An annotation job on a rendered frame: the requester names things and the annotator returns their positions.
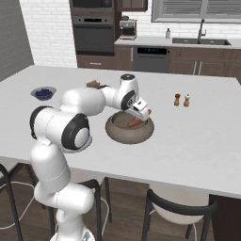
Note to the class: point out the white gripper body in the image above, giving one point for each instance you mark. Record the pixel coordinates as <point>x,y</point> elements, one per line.
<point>142,112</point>

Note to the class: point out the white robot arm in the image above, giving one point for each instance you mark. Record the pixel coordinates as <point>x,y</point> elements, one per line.
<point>78,103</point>

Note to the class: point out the red sausage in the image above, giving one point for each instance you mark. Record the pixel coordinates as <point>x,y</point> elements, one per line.
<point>149,111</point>
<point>133,123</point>

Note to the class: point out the brown grey bowl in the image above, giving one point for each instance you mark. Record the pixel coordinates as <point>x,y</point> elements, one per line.
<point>125,135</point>

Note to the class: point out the blue bowl of blueberries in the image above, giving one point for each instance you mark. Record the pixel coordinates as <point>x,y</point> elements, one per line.
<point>43,93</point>

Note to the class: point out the brown pepper shaker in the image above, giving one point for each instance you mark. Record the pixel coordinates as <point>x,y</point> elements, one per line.
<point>177,99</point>

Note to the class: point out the brown white-topped salt shaker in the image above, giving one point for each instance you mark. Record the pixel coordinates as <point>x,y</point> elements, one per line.
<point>186,100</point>

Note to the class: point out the grey dishwasher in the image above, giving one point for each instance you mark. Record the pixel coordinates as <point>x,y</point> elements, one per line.
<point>151,59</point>

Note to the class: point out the brown lumpy object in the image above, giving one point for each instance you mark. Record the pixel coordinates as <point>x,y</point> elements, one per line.
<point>93,84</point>

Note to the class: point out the dark brown cupboards under coffee machine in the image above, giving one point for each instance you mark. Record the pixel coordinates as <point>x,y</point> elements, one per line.
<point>106,61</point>

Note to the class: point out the dark brown base cupboards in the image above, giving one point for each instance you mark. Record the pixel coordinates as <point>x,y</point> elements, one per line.
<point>207,62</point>

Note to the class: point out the grey soap bottle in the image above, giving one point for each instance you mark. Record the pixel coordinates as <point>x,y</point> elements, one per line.
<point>168,34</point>

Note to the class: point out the silver coffee machine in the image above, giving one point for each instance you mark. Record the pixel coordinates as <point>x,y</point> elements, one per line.
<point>127,28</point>

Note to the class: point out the dark sink basin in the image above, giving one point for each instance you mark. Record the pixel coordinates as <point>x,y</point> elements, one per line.
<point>200,41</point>

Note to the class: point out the dark tap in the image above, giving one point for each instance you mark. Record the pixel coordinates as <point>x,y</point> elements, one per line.
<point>200,29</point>

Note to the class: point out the window with grey blinds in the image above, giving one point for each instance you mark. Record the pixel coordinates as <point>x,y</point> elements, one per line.
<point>194,9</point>

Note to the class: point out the black microwave oven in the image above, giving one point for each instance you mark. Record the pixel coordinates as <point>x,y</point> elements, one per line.
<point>91,4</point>

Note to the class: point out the dark brown island base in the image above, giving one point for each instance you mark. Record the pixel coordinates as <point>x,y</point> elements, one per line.
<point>227,219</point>

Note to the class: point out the black wall oven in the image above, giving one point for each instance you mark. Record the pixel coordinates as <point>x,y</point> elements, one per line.
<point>93,35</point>

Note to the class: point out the dark brown wall cupboard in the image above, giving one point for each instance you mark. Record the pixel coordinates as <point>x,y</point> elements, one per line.
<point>131,4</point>

